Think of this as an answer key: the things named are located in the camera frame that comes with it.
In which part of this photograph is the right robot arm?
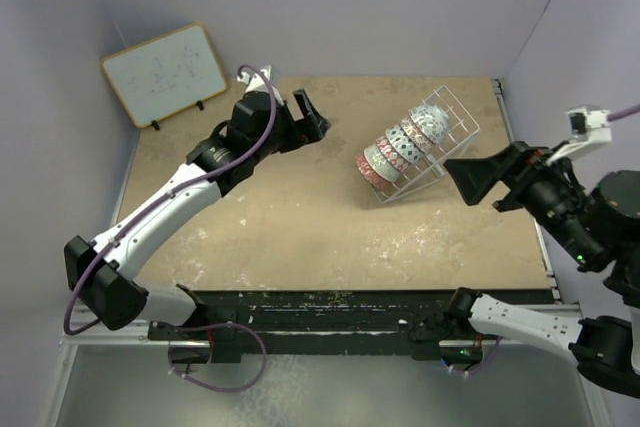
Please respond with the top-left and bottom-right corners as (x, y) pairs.
(444, 140), (639, 398)

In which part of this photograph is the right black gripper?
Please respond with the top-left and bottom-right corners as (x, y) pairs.
(440, 136), (597, 263)

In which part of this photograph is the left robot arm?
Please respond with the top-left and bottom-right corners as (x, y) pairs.
(64, 90), (331, 339)

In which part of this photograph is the white green-spoked bowl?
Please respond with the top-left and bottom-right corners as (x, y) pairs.
(364, 144), (400, 183)

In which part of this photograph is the light blue patterned bowl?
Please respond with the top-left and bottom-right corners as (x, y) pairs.
(385, 124), (422, 164)

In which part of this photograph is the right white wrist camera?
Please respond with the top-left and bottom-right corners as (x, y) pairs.
(546, 106), (612, 165)

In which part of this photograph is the purple cable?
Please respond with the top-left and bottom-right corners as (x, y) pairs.
(447, 102), (640, 377)
(63, 64), (279, 395)

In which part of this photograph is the white black-spoked bowl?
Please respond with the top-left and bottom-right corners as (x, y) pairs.
(400, 116), (432, 154)

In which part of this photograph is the red patterned bowl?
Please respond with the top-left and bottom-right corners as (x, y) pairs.
(409, 104), (449, 145)

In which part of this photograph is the white wire dish rack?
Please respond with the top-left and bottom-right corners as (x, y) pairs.
(371, 85), (481, 204)

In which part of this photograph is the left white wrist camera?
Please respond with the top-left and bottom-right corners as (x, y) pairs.
(236, 65), (279, 93)

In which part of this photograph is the white dry-erase board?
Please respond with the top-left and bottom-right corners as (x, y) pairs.
(101, 23), (228, 129)

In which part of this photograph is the black floral bowl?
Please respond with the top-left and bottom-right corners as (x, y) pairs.
(355, 154), (390, 191)

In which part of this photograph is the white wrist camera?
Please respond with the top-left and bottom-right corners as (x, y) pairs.
(236, 65), (279, 93)
(546, 106), (612, 165)

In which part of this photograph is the aluminium extrusion rail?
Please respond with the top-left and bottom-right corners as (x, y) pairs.
(59, 321), (149, 347)

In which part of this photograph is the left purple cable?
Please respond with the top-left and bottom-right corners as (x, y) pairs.
(63, 64), (279, 395)

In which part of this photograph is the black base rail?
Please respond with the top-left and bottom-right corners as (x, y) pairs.
(148, 289), (479, 363)

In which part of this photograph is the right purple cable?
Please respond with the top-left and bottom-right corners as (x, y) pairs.
(447, 102), (640, 377)

